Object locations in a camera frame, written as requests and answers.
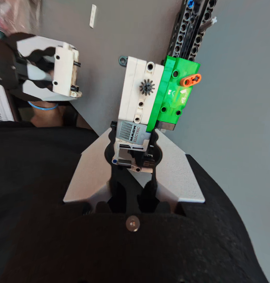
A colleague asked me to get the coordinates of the white lego plate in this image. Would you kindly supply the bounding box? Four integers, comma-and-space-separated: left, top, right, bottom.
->
89, 4, 97, 29

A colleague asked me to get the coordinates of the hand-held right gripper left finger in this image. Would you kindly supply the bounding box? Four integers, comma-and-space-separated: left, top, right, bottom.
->
63, 120, 118, 213

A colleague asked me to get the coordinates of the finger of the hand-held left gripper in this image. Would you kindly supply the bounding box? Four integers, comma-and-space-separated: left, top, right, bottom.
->
17, 35, 77, 64
23, 64, 78, 102

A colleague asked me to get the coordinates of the blue wristband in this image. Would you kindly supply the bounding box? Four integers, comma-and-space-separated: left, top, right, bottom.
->
27, 101, 59, 111

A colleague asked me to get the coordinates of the clear plastic bag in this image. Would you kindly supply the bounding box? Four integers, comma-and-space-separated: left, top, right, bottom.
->
0, 0, 42, 41

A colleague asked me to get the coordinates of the white lego cab piece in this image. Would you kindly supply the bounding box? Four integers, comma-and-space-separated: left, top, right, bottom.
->
51, 43, 83, 98

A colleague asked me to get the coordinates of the person's dark clothing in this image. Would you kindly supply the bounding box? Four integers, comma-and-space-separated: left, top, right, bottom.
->
0, 120, 99, 221

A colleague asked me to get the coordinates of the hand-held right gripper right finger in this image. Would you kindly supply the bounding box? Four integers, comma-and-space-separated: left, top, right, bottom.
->
151, 128, 206, 213

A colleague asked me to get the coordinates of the lego truck model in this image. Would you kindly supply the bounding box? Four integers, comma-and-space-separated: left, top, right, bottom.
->
111, 0, 218, 174

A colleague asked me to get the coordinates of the person's left forearm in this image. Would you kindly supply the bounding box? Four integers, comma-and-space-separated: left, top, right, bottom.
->
29, 101, 67, 128

